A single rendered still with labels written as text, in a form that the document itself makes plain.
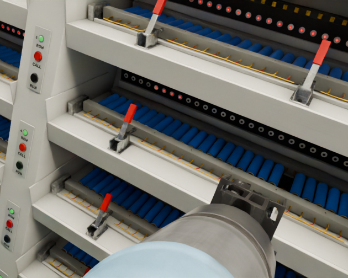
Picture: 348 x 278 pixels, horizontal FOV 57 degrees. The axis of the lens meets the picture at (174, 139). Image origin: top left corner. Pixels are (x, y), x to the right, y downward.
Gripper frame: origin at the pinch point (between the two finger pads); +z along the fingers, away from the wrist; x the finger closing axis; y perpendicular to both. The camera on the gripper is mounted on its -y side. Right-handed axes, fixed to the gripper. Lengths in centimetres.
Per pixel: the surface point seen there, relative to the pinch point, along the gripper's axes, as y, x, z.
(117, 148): 0.8, 25.7, 4.2
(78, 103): 4.6, 40.4, 9.0
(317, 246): 0.3, -10.8, 6.2
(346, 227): 4.4, -13.7, 8.9
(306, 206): 4.7, -7.3, 9.1
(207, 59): 21.0, 15.9, 4.4
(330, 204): 6.3, -10.9, 12.8
